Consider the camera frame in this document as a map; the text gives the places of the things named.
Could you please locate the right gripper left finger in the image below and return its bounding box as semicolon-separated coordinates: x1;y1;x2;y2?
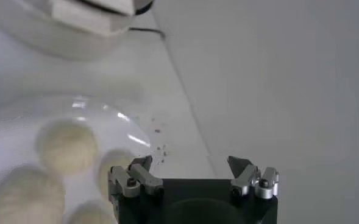
107;155;165;201

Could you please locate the black cooker power cable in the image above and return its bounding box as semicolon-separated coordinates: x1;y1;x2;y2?
127;26;167;40

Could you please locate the white steamed baozi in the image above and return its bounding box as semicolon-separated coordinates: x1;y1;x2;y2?
0;166;66;224
35;118;99;176
65;200;118;224
96;149;137;200

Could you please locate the white round plate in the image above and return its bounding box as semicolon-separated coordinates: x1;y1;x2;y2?
0;97;152;224

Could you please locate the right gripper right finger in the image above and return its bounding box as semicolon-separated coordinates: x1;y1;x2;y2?
227;155;280;200

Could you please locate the white electric cooker base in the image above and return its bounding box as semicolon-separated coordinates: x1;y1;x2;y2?
0;0;155;61

